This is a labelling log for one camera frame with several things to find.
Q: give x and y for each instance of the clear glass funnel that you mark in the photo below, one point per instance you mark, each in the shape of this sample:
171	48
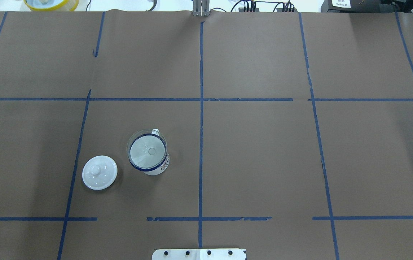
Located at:
147	151

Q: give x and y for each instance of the white mug lid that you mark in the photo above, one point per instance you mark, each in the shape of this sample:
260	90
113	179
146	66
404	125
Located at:
99	172

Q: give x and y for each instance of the white enamel mug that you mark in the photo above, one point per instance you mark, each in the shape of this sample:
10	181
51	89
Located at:
157	169

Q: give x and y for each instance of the orange black connector block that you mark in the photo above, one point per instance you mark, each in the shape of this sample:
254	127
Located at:
246	6

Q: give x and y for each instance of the black box device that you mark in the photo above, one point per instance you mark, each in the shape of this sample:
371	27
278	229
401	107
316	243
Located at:
359	6

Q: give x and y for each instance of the yellow white round container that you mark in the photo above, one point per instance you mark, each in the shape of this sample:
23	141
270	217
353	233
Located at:
52	5

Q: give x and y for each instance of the aluminium frame post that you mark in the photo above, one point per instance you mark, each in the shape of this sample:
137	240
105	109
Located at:
201	8

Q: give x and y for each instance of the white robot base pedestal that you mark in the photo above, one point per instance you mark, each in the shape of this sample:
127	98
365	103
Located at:
200	254

